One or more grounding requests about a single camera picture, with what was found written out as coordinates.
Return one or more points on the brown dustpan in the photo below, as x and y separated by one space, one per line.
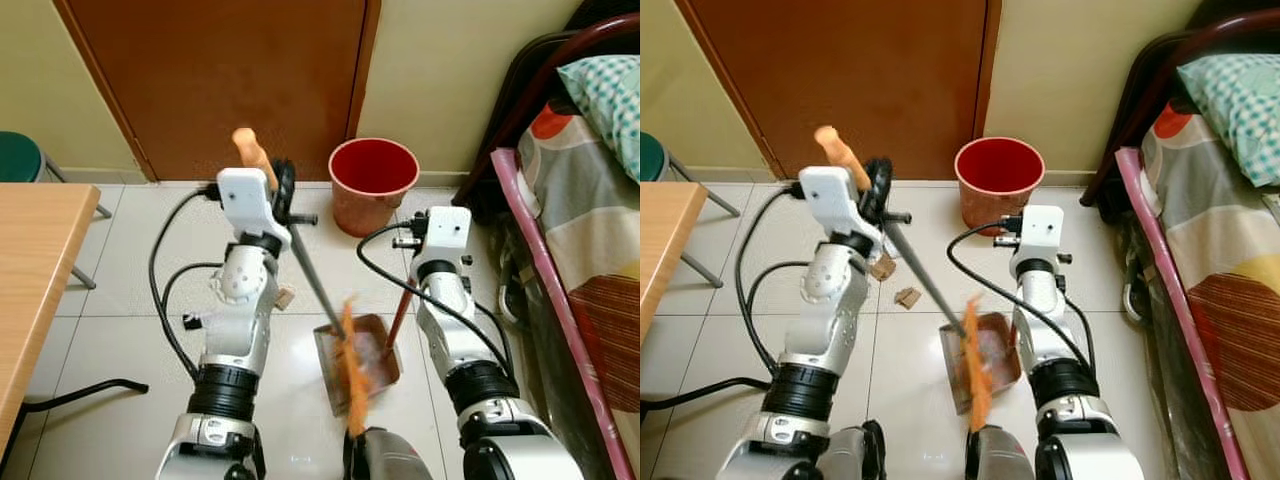
372 350
995 350

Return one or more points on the orange broom with grey shaft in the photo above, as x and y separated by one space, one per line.
978 375
354 370

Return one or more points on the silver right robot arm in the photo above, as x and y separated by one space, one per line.
450 330
1045 330

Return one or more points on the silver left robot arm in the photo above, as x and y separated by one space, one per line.
815 330
240 330

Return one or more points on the red plastic bucket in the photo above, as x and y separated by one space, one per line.
372 200
998 200

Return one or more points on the small brown cardboard scrap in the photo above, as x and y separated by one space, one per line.
907 297
284 298
883 268

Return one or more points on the brown wooden door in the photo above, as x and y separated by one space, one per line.
840 65
220 70

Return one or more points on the dark curved bed headboard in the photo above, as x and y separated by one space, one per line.
1140 90
520 90

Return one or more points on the colourful patterned bed sheet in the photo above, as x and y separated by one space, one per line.
600 260
1220 270

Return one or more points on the light wooden table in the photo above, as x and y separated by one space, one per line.
665 240
35 270

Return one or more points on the grey robot right leg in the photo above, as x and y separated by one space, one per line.
390 458
1000 455

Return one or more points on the grey robot leg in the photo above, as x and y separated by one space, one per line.
1000 455
850 455
390 458

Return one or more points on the green stool with metal legs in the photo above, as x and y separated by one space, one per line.
18 155
650 158

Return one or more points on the teal checkered pillow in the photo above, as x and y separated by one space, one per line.
610 100
1240 100

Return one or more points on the black metal table foot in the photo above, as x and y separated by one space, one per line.
90 388
720 384

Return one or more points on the grey robot left leg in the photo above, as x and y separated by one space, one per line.
850 455

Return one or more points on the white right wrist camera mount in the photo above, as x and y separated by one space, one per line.
447 232
1041 232

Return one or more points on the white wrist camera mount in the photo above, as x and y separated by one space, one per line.
1041 232
447 232
245 200
830 200

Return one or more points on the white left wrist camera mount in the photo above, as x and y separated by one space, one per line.
245 200
830 200

